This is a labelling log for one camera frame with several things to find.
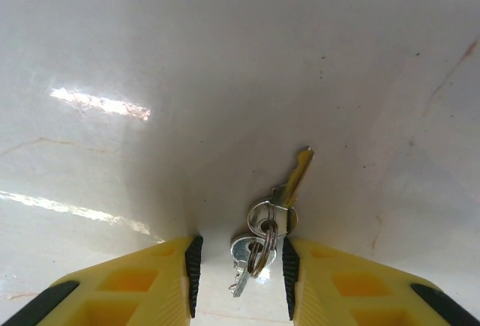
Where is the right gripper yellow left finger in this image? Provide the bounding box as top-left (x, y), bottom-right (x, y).
top-left (0, 234), bottom-right (204, 326)

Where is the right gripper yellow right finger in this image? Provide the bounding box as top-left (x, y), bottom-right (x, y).
top-left (280, 236), bottom-right (480, 326)

